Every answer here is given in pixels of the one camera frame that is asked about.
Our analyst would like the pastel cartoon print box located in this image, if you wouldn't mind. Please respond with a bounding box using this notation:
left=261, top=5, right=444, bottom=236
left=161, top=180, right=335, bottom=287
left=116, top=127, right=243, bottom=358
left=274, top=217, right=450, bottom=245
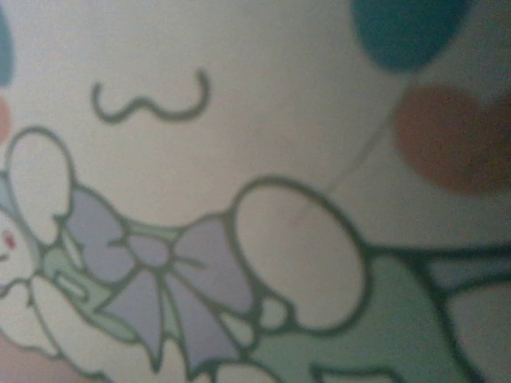
left=0, top=0, right=511, bottom=383

